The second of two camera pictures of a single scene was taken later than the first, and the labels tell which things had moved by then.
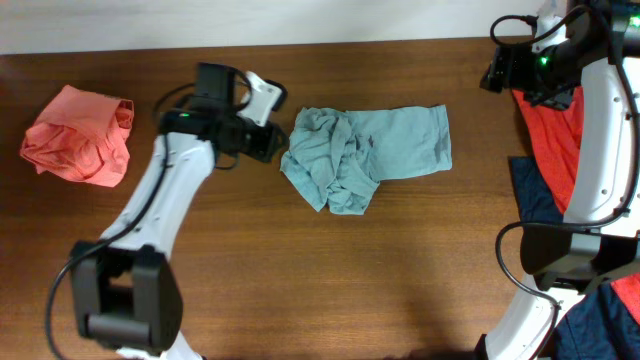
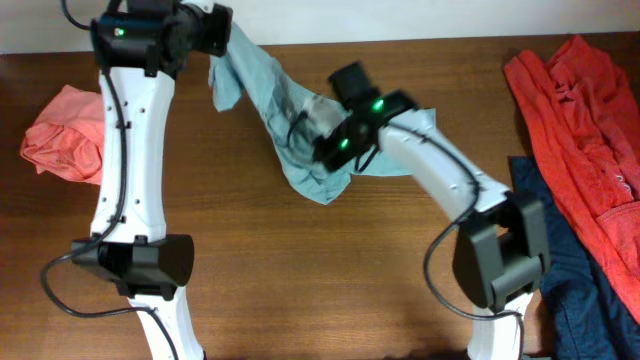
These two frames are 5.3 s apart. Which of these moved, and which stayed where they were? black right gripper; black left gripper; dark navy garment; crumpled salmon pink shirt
Moved: black right gripper; black left gripper
Stayed: crumpled salmon pink shirt; dark navy garment
